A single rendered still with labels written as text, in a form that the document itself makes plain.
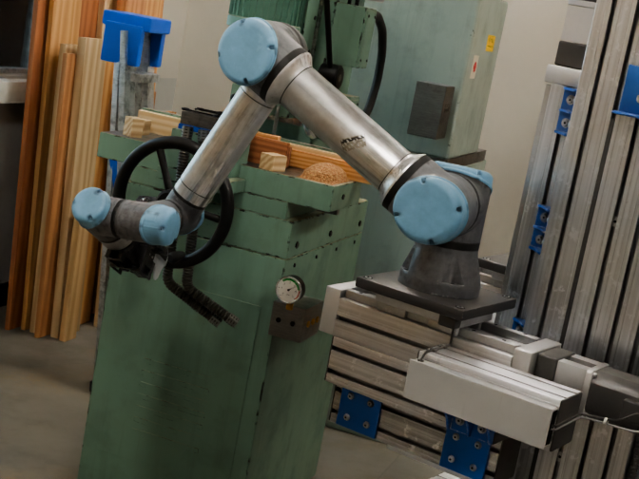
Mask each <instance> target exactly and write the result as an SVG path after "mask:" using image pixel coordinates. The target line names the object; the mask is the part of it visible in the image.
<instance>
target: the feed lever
mask: <svg viewBox="0 0 639 479"><path fill-rule="evenodd" d="M323 2H324V20H325V38H326V56H327V63H323V64H321V65H320V67H319V71H318V73H319V74H320V75H321V76H323V77H324V78H325V79H326V80H327V81H328V82H330V83H331V84H332V85H333V86H334V87H335V88H337V89H339V88H340V87H341V84H342V81H343V76H344V70H343V67H342V66H338V65H333V55H332V36H331V16H330V0H323Z"/></svg>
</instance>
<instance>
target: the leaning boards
mask: <svg viewBox="0 0 639 479"><path fill-rule="evenodd" d="M163 9H164V0H34V2H33V13H32V23H31V35H30V45H29V65H28V77H27V87H26V98H25V108H24V120H23V130H22V141H21V151H20V163H19V173H18V183H17V194H16V205H15V216H14V226H13V237H12V248H11V259H10V279H9V289H8V301H7V311H6V322H5V330H11V329H14V328H17V327H20V326H21V330H24V331H25V330H28V329H29V331H30V332H31V333H34V337H37V338H40V337H42V336H45V335H50V336H51V337H55V338H59V340H60V341H64V342H66V341H69V340H71V339H73V338H75V337H76V332H78V331H80V324H83V323H86V322H88V321H90V314H95V315H94V324H93V327H97V323H98V308H99V294H100V278H101V263H102V249H103V244H102V243H101V242H100V241H98V240H97V239H96V238H95V237H94V236H93V235H92V234H90V233H89V232H88V230H87V229H86V228H83V227H82V226H81V225H80V224H79V222H78V220H76V219H75V218H74V217H73V214H72V210H71V207H72V202H73V201H74V198H75V197H76V196H77V194H78V193H79V192H81V191H82V190H84V189H86V188H89V187H97V188H100V189H102V190H103V191H105V192H106V189H107V160H108V159H106V158H102V157H98V156H97V151H98V144H99V139H100V132H103V131H109V130H110V115H111V101H112V86H113V70H114V63H112V62H108V61H104V60H101V52H102V46H103V40H104V33H105V26H106V25H105V24H103V15H104V10H120V11H127V12H133V13H138V14H142V15H147V16H152V17H157V18H162V19H163Z"/></svg>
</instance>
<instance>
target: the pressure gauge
mask: <svg viewBox="0 0 639 479"><path fill-rule="evenodd" d="M296 286H297V287H296ZM294 287H295V288H294ZM291 288H293V289H291ZM287 289H291V290H290V291H287ZM275 290H276V295H277V297H278V299H279V300H280V301H282V302H283V303H286V308H285V309H286V310H293V306H294V303H295V302H297V301H298V300H300V299H302V297H303V296H304V294H305V284H304V282H303V280H302V279H301V278H300V277H298V276H296V275H289V276H286V277H282V278H280V279H279V280H278V282H277V284H276V289H275Z"/></svg>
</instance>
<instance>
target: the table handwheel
mask: <svg viewBox="0 0 639 479"><path fill-rule="evenodd" d="M200 147H201V144H199V143H197V142H195V141H192V140H190V139H187V138H184V137H178V136H163V137H159V138H155V139H152V140H149V141H147V142H145V143H143V144H141V145H139V146H138V147H137V148H135V149H134V150H133V151H132V152H131V153H130V154H129V155H128V156H127V158H126V159H125V161H124V162H123V164H122V166H121V167H120V169H119V172H118V174H117V177H116V180H115V183H114V187H113V198H119V199H126V187H127V183H128V180H129V178H130V175H131V173H132V172H133V170H134V169H135V167H136V166H137V165H138V163H139V162H140V161H141V160H142V159H144V158H145V157H146V156H148V155H150V154H151V153H153V152H156V151H157V155H158V159H159V163H160V167H161V170H162V175H163V180H164V185H165V190H164V191H162V192H161V193H160V194H159V195H158V197H157V199H158V201H159V200H165V199H166V197H167V196H168V194H169V193H170V191H171V190H172V188H173V185H172V181H171V178H170V175H169V171H168V167H167V162H166V157H165V149H179V150H182V151H185V152H188V153H190V154H192V155H194V156H195V154H196V153H197V151H198V150H199V148H200ZM219 190H220V195H221V215H220V216H219V215H216V214H213V213H210V212H207V211H204V218H205V219H208V220H212V221H215V222H216V223H217V224H218V226H217V228H216V230H215V232H214V234H213V236H212V237H211V239H210V240H209V241H208V242H207V243H206V244H205V245H204V246H203V247H202V248H200V249H199V250H197V251H195V252H193V253H191V254H188V255H185V258H184V259H182V260H180V261H178V262H176V263H169V262H167V263H166V266H165V267H164V268H170V269H182V268H187V267H191V266H195V265H197V264H199V263H201V262H203V261H205V260H207V259H209V258H210V257H211V256H212V255H213V254H215V253H216V251H217V250H218V249H219V248H220V247H221V246H222V244H223V242H224V241H225V239H226V237H227V235H228V233H229V230H230V227H231V224H232V220H233V216H234V195H233V189H232V185H231V182H230V180H229V178H228V176H227V177H226V179H225V180H224V182H223V184H222V185H221V187H220V188H219Z"/></svg>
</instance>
